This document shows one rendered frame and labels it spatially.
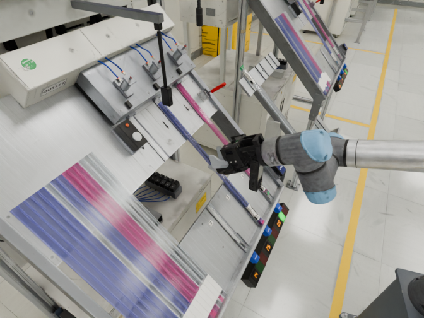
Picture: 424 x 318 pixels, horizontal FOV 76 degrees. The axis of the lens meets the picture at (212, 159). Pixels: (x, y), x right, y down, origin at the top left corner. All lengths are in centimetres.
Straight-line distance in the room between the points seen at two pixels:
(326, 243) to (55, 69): 165
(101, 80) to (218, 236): 52
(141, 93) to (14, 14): 29
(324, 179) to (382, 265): 128
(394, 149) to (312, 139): 22
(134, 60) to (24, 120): 30
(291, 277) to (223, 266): 91
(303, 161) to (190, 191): 61
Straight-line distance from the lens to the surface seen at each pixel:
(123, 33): 81
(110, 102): 69
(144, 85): 76
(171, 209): 110
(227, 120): 97
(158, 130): 79
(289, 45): 162
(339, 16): 521
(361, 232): 200
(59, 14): 72
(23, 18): 68
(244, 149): 72
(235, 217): 87
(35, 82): 65
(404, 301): 118
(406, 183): 249
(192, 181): 119
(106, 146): 71
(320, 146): 63
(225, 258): 82
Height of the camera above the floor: 148
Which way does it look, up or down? 42 degrees down
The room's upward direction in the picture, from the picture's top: straight up
